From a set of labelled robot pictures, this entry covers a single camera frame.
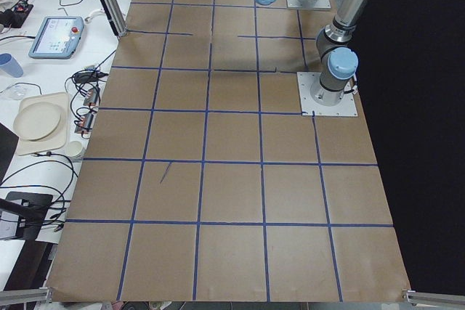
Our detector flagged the black monitor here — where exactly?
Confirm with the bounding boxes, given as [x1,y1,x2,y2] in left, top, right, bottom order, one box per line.
[0,123,19,181]

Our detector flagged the blue teach pendant near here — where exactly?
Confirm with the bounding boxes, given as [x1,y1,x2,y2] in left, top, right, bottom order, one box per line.
[28,16,84,59]

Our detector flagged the beige round plate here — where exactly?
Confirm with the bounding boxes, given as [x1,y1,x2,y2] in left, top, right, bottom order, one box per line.
[13,102,61,140]

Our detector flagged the white paper cup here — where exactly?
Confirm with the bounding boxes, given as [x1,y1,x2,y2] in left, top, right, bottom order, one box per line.
[65,141,86,162]

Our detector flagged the beige tray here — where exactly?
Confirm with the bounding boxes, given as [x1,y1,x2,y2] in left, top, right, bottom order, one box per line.
[13,92,70,155]

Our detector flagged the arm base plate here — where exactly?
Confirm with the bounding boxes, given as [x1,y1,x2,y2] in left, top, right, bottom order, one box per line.
[286,0,331,11]
[297,72,358,117]

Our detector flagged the blue plastic cup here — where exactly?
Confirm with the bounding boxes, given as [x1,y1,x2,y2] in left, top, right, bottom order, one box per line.
[0,53,23,78]

